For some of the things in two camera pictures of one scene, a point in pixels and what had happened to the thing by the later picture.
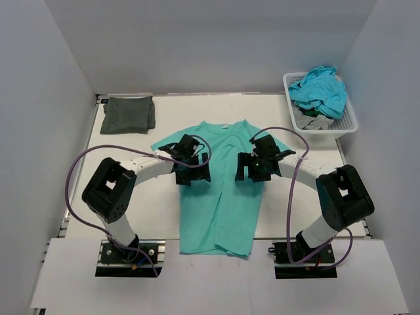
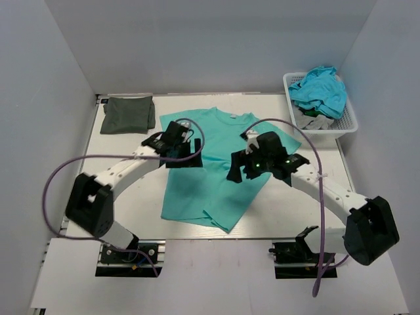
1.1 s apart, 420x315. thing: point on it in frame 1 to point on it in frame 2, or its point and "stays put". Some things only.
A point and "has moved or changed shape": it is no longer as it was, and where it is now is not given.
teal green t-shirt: x=223 y=214 has moved or changed shape
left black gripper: x=199 y=172 to x=193 y=162
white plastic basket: x=346 y=125 stays put
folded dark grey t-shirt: x=132 y=115 stays put
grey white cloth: x=310 y=122 stays put
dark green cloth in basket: x=313 y=113 stays put
